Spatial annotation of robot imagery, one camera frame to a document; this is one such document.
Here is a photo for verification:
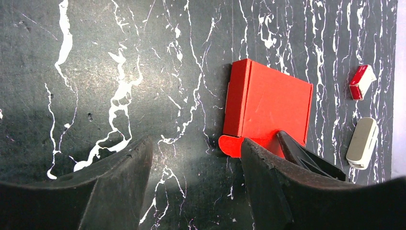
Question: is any small red white card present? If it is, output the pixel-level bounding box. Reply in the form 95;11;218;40
349;65;377;100

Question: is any red paper box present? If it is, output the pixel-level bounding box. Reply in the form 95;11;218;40
218;59;313;158

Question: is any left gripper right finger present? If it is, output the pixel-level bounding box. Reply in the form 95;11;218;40
241;138;406;230

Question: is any small white beige case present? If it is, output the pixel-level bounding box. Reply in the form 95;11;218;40
346;117;379;170

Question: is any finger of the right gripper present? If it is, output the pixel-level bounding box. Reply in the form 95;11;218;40
277;130;347;182

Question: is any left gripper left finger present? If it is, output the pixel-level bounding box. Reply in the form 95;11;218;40
0;136;153;230

